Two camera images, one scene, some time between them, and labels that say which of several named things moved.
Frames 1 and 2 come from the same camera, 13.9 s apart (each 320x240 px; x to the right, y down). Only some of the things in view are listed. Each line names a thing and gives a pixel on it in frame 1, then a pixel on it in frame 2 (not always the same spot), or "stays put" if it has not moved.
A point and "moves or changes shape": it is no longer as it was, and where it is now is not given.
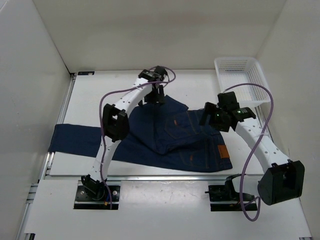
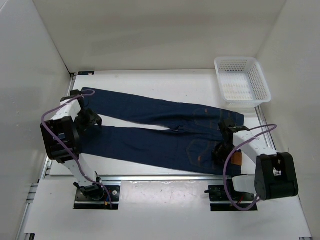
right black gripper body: (217, 119) → (222, 150)
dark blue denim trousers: (164, 136) moves or changes shape
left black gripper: (159, 97) → (93, 116)
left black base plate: (97, 197) stays put
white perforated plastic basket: (234, 71) stays put
